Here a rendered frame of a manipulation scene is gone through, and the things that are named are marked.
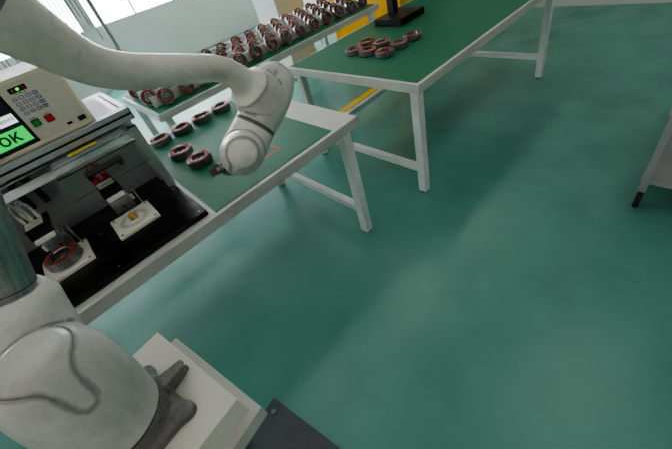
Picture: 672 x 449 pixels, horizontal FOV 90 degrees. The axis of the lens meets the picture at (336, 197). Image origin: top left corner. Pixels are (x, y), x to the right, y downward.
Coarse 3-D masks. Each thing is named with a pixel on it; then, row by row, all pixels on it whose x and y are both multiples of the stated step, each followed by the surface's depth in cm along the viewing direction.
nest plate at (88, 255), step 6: (84, 240) 123; (84, 246) 120; (90, 246) 120; (84, 252) 117; (90, 252) 116; (84, 258) 114; (90, 258) 113; (78, 264) 112; (84, 264) 113; (66, 270) 111; (72, 270) 111; (48, 276) 111; (54, 276) 110; (60, 276) 110; (66, 276) 110
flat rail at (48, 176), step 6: (126, 132) 123; (42, 174) 111; (48, 174) 112; (30, 180) 109; (36, 180) 110; (42, 180) 111; (48, 180) 112; (18, 186) 108; (24, 186) 108; (30, 186) 109; (36, 186) 110; (6, 192) 106; (12, 192) 107; (18, 192) 108; (24, 192) 109; (6, 198) 106; (12, 198) 107
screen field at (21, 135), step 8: (16, 128) 105; (24, 128) 106; (0, 136) 103; (8, 136) 104; (16, 136) 106; (24, 136) 107; (32, 136) 108; (0, 144) 104; (8, 144) 105; (16, 144) 106; (0, 152) 104
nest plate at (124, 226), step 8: (136, 208) 131; (144, 208) 130; (152, 208) 128; (120, 216) 129; (128, 216) 128; (144, 216) 125; (152, 216) 124; (112, 224) 126; (120, 224) 125; (128, 224) 124; (136, 224) 122; (144, 224) 122; (120, 232) 121; (128, 232) 120
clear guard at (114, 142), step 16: (96, 144) 114; (112, 144) 110; (128, 144) 108; (64, 160) 109; (80, 160) 106; (96, 160) 103; (128, 160) 106; (144, 160) 108; (64, 176) 99; (80, 176) 100; (96, 176) 102; (112, 176) 103; (80, 192) 99
